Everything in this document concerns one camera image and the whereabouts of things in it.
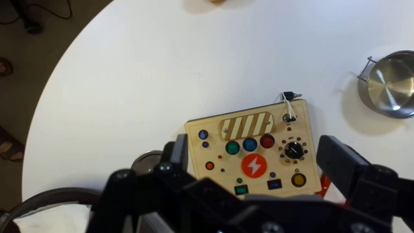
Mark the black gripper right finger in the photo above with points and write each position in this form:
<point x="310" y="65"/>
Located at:
<point x="345" y="172"/>

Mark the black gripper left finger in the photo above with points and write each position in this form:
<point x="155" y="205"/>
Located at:
<point x="181" y="150"/>

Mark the wooden control pad with buttons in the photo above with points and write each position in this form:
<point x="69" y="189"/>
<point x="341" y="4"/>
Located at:
<point x="196" y="136"/>

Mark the flat round steel lid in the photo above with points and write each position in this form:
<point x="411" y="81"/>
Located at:
<point x="144" y="163"/>

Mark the black frying pan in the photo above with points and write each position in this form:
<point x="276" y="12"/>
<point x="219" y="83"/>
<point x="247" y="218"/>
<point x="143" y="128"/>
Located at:
<point x="43" y="196"/>

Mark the white folded cloth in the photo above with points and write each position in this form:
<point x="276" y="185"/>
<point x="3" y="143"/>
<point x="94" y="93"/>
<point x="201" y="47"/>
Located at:
<point x="52" y="220"/>

